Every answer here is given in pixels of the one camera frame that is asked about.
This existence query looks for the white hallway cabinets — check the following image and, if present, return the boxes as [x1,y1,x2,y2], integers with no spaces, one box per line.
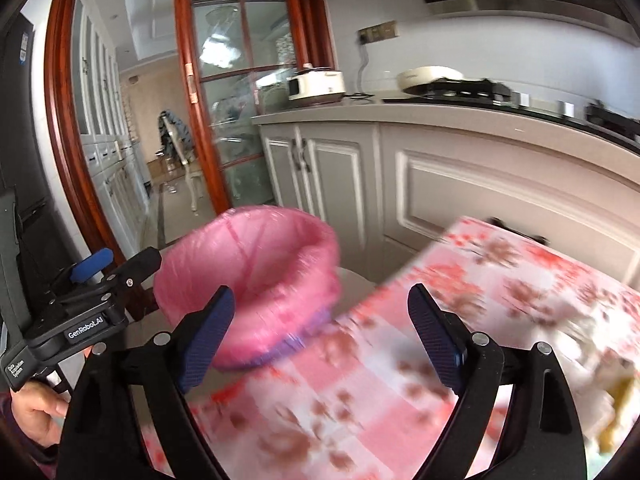
[72,0,151,261]

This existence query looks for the black power cable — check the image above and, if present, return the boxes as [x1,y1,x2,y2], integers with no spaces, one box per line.
[345,40,376,102]

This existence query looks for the white kitchen base cabinet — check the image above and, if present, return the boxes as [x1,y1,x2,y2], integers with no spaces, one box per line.
[251,95,640,311]

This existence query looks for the yellow crumpled wrapper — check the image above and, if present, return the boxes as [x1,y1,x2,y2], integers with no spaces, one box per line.
[595,375,637,456]

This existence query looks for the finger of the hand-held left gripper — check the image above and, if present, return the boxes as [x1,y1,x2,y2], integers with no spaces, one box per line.
[100,246,163,307]
[50,247,115,301]

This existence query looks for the person's left hand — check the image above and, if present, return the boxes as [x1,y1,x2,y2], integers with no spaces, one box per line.
[10,384,71,448]

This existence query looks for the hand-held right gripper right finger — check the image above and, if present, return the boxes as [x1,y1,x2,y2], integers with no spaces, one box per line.
[407,282,587,480]

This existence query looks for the white wooden chair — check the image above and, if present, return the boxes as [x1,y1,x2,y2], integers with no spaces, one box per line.
[165,115,206,213]

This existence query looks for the black gas stove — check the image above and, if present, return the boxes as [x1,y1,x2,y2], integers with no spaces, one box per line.
[385,77,640,143]

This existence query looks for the pink floral tablecloth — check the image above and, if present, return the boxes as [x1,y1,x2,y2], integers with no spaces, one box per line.
[140,215,640,480]

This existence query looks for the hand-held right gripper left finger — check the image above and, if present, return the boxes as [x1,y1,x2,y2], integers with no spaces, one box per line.
[57,285,236,480]

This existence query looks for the glass sliding door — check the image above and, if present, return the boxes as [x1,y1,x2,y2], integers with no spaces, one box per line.
[174,0,336,216]

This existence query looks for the white rice cooker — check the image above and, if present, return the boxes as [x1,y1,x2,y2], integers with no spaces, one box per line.
[286,62,347,107]

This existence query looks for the red wooden door frame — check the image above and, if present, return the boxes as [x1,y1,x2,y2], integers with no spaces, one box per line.
[44,0,176,281]

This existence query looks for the black refrigerator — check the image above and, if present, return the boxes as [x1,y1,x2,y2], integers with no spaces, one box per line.
[0,12,121,311]

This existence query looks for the brass wall socket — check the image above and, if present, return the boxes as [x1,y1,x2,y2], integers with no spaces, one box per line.
[357,21,398,43]

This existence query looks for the large crumpled white cloth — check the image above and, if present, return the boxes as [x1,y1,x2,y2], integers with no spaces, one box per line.
[550,310,631,441]

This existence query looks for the dark clothes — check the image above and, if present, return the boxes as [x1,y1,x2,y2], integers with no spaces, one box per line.
[158,109,193,166]

